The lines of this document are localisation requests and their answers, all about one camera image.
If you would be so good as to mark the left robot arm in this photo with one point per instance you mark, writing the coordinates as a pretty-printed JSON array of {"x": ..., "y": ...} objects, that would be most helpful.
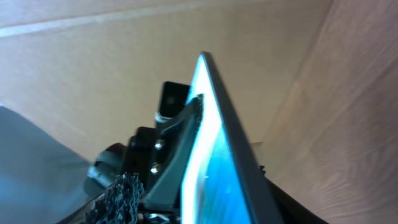
[{"x": 43, "y": 181}]

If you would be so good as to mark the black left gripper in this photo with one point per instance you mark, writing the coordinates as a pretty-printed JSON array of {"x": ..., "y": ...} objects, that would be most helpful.
[{"x": 169, "y": 144}]

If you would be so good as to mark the blue Galaxy smartphone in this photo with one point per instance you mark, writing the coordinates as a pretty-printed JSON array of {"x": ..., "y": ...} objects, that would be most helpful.
[{"x": 222, "y": 182}]

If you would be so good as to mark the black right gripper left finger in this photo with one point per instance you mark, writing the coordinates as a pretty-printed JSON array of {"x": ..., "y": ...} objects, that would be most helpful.
[{"x": 117, "y": 204}]

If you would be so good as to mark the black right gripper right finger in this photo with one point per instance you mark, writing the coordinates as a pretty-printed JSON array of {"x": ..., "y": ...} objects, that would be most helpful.
[{"x": 292, "y": 211}]

